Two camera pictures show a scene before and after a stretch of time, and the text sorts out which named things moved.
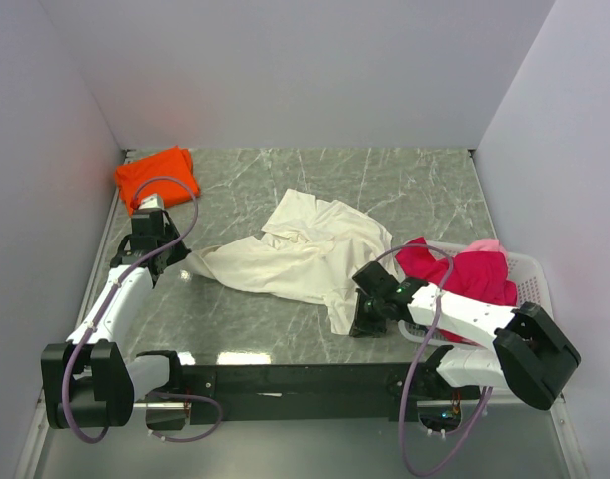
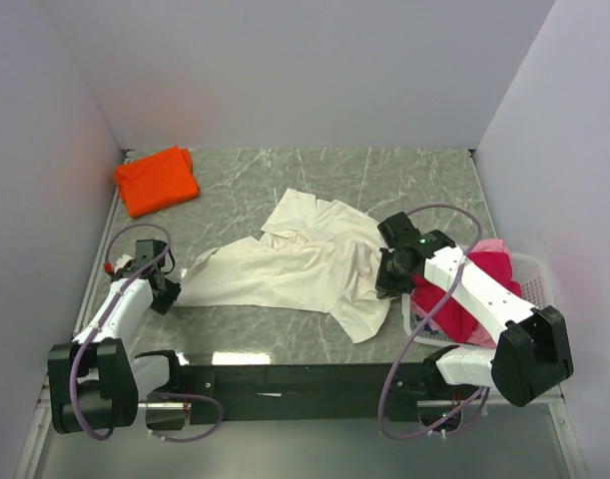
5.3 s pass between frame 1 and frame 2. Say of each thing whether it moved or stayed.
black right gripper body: moved
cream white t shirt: moved
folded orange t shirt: stayed
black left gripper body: moved
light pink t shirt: stayed
